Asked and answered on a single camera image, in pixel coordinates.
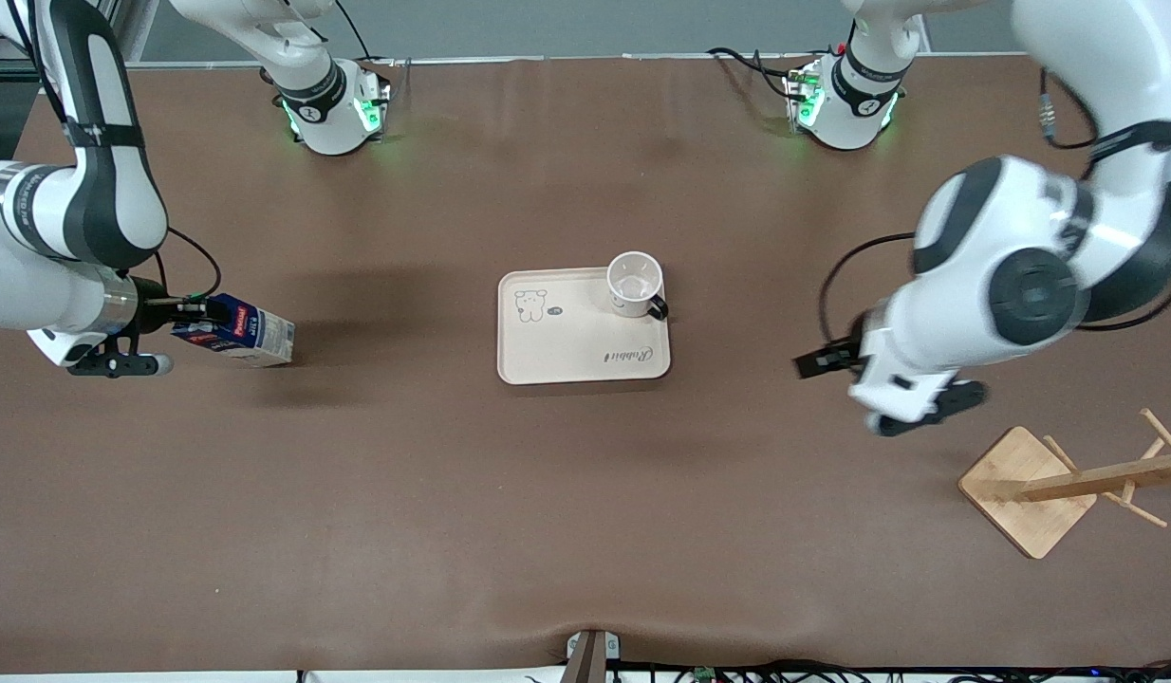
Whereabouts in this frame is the blue milk carton green cap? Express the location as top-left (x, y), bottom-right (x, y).
top-left (171, 293), bottom-right (295, 369)

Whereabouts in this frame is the white smiley mug black handle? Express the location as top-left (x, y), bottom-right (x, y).
top-left (606, 250), bottom-right (669, 322)

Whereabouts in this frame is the cream rabbit print tray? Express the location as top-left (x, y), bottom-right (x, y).
top-left (497, 266), bottom-right (671, 386)

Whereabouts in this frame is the wooden mug stand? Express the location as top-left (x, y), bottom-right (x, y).
top-left (958, 408), bottom-right (1171, 561)

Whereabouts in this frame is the brown table cover sheet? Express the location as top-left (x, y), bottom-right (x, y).
top-left (0, 57), bottom-right (1171, 674)

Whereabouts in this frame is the aluminium frame profile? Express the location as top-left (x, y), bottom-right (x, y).
top-left (102, 0), bottom-right (161, 65)

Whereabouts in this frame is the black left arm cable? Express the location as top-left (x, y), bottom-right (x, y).
top-left (1036, 71), bottom-right (1104, 153)

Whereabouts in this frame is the black left base cable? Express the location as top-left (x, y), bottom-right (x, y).
top-left (707, 46), bottom-right (797, 101)

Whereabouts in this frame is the black base cable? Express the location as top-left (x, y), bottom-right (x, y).
top-left (707, 46), bottom-right (797, 101)
top-left (334, 0), bottom-right (397, 69)

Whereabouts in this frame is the black right base cable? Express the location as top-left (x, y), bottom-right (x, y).
top-left (334, 0), bottom-right (397, 69)

